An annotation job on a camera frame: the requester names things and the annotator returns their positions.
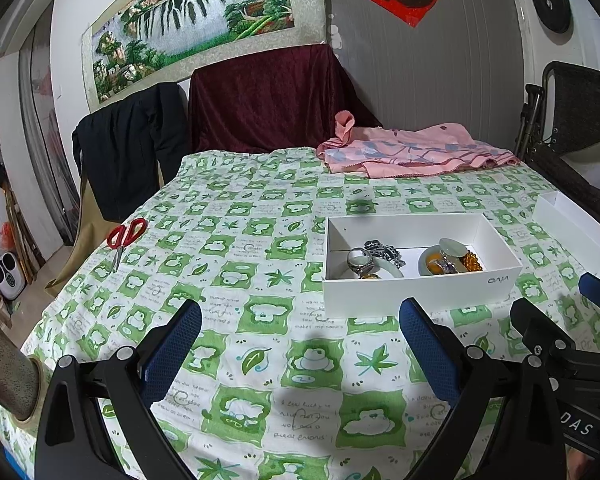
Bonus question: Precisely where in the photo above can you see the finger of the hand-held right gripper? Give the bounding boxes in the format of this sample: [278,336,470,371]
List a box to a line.
[578,272,600,322]
[510,297,583,367]

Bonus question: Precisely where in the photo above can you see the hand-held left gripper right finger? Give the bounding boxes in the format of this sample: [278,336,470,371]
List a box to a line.
[399,297,568,480]

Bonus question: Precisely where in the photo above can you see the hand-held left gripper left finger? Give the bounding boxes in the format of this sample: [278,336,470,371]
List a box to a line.
[32,300,204,480]

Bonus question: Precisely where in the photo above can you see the white cardboard box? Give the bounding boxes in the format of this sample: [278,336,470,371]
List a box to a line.
[322,212,524,320]

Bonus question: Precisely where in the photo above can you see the white box lid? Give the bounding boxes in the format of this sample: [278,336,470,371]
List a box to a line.
[532,191,600,282]

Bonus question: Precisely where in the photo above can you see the white jade bangle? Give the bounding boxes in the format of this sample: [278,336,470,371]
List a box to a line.
[340,256,407,281]

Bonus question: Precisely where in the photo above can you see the pale green jade bangle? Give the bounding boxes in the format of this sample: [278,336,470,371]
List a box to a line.
[418,244,462,277]

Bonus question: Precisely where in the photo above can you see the green patterned tablecloth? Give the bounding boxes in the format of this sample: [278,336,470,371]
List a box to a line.
[0,147,600,480]

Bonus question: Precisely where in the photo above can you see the tan cloth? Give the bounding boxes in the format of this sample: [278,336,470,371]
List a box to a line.
[45,180,167,297]

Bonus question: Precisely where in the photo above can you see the grey padded tube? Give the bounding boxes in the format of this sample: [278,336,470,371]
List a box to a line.
[0,305,49,422]

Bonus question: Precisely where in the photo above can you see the black folding chair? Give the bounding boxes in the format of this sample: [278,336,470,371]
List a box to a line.
[512,60,600,227]

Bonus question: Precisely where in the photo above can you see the white foot massager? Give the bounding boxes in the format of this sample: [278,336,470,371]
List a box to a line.
[0,256,29,302]

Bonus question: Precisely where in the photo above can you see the pink floral cloth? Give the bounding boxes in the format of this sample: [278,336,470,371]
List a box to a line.
[316,112,522,179]

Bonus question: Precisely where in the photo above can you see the orange plastic bag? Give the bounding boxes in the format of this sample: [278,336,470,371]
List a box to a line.
[0,222,19,257]

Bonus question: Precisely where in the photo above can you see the black garment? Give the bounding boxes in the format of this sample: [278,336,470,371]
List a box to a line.
[71,82,191,222]

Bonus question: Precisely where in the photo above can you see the dark red velvet cloth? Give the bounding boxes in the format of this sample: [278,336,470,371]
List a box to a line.
[187,44,384,154]

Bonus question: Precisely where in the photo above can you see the silver chain bracelet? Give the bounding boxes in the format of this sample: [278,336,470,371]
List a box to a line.
[362,240,407,268]

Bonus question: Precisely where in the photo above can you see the silver ring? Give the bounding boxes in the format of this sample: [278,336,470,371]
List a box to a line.
[347,247,379,277]

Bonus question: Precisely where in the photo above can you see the red handled scissors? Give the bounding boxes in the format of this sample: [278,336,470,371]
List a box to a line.
[106,217,148,274]

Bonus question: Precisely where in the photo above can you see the waterfall landscape wall painting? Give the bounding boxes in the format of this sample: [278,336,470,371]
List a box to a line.
[81,0,328,113]

